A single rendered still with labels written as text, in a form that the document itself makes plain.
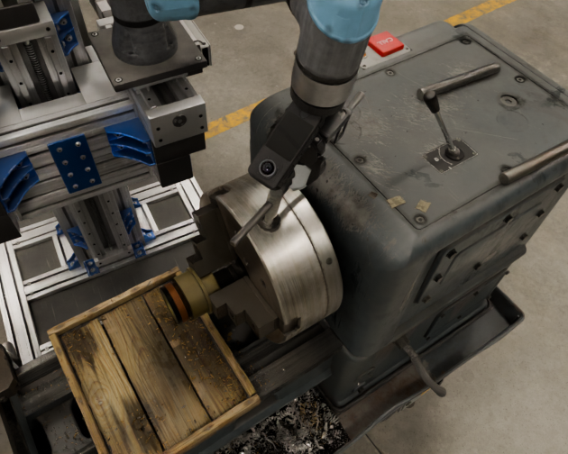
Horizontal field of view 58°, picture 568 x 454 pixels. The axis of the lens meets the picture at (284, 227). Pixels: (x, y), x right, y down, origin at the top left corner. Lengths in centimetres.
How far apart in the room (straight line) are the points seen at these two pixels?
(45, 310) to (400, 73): 148
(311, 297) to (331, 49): 45
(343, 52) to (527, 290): 201
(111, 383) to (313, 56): 78
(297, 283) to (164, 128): 55
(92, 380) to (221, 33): 269
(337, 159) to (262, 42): 253
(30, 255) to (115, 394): 119
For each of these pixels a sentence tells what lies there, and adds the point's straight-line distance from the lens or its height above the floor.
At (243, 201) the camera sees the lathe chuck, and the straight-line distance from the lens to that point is 87.
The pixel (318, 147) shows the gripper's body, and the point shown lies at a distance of 69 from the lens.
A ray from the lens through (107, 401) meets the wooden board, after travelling 111.
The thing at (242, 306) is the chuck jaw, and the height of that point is 111.
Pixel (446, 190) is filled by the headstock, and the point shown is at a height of 126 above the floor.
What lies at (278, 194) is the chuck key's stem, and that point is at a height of 132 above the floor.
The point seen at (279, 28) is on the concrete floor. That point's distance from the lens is 354.
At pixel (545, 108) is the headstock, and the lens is 115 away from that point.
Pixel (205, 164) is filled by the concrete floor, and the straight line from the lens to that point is 263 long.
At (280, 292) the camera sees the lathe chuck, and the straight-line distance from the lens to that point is 84.
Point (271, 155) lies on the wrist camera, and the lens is 65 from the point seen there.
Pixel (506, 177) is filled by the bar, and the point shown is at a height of 127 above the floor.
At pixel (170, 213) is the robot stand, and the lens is 218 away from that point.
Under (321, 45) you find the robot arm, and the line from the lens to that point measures 57.
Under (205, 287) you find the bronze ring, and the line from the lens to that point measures 92.
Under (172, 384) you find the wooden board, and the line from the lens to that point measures 110.
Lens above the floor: 191
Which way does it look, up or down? 54 degrees down
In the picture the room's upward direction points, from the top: 4 degrees clockwise
